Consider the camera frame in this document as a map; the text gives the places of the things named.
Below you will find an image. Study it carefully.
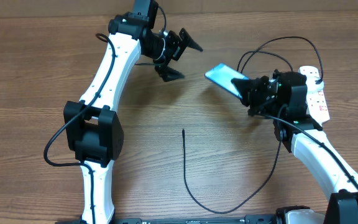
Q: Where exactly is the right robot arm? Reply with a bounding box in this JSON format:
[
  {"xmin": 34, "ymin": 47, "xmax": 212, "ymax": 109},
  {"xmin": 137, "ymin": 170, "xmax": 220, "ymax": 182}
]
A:
[{"xmin": 231, "ymin": 70, "xmax": 358, "ymax": 223}]

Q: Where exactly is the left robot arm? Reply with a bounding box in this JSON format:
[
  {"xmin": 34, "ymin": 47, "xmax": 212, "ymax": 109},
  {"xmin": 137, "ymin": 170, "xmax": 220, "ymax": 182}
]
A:
[{"xmin": 63, "ymin": 1, "xmax": 202, "ymax": 223}]

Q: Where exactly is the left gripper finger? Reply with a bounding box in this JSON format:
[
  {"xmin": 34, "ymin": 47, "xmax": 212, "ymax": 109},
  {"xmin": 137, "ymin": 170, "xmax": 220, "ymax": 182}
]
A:
[
  {"xmin": 181, "ymin": 28, "xmax": 203, "ymax": 52},
  {"xmin": 159, "ymin": 66, "xmax": 185, "ymax": 82}
]

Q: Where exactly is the white charger plug adapter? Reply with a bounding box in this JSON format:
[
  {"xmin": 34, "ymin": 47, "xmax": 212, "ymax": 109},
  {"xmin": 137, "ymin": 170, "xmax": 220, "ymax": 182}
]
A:
[{"xmin": 306, "ymin": 76, "xmax": 324, "ymax": 94}]

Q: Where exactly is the smartphone with light screen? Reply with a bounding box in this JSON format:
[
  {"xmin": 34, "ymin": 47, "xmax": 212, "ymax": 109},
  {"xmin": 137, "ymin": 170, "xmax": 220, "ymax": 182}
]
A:
[{"xmin": 204, "ymin": 63, "xmax": 249, "ymax": 100}]

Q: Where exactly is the black charging cable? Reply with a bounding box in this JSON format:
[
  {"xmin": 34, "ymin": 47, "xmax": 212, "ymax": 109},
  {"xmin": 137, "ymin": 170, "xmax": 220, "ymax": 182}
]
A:
[{"xmin": 181, "ymin": 36, "xmax": 324, "ymax": 215}]

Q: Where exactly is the white power strip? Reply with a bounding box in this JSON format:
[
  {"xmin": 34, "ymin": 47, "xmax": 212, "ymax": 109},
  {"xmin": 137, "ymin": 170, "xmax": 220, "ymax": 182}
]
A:
[{"xmin": 298, "ymin": 66, "xmax": 330, "ymax": 125}]

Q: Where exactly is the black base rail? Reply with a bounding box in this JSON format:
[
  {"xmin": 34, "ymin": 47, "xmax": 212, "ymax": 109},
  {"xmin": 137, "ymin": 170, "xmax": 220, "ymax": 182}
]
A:
[{"xmin": 110, "ymin": 205, "xmax": 326, "ymax": 224}]

